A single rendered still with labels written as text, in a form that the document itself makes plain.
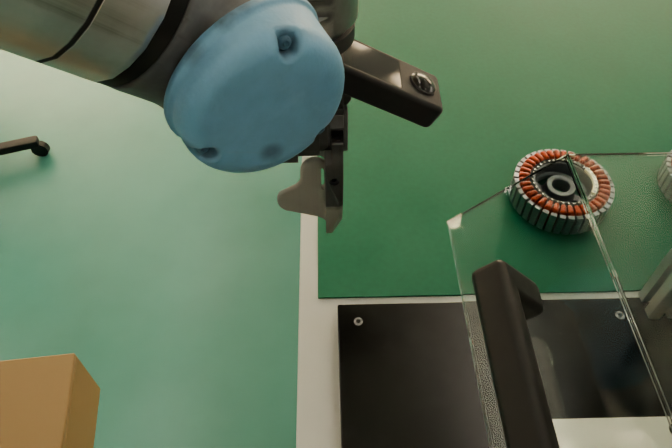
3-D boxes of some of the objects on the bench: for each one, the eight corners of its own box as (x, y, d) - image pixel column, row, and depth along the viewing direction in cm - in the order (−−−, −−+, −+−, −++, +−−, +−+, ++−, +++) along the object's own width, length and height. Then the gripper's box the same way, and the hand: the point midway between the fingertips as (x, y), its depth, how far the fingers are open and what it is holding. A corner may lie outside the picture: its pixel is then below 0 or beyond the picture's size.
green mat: (318, 298, 62) (317, 297, 62) (316, -7, 102) (316, -8, 102) (1189, 281, 64) (1191, 280, 63) (851, -14, 104) (851, -15, 104)
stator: (514, 235, 67) (522, 214, 65) (503, 165, 75) (509, 143, 72) (614, 240, 67) (626, 220, 64) (593, 169, 74) (603, 148, 71)
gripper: (245, -23, 48) (268, 160, 64) (231, 74, 40) (261, 256, 56) (351, -25, 48) (347, 159, 64) (359, 72, 40) (352, 254, 56)
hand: (336, 195), depth 59 cm, fingers open, 6 cm apart
